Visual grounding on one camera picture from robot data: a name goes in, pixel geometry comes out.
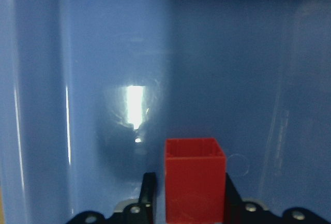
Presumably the red block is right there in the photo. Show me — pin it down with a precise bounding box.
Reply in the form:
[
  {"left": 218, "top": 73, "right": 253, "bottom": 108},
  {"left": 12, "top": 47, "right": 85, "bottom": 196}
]
[{"left": 164, "top": 138, "right": 226, "bottom": 223}]

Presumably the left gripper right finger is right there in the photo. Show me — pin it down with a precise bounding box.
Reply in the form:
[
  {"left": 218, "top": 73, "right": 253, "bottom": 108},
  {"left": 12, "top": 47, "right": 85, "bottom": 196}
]
[{"left": 223, "top": 173, "right": 243, "bottom": 224}]

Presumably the blue plastic tray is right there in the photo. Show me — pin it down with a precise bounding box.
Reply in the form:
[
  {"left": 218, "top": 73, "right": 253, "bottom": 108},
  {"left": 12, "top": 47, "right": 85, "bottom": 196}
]
[{"left": 1, "top": 0, "right": 330, "bottom": 223}]

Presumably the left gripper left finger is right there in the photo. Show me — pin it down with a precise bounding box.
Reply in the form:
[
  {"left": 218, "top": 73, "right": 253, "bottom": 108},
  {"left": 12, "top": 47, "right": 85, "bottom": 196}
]
[{"left": 138, "top": 172, "right": 157, "bottom": 223}]

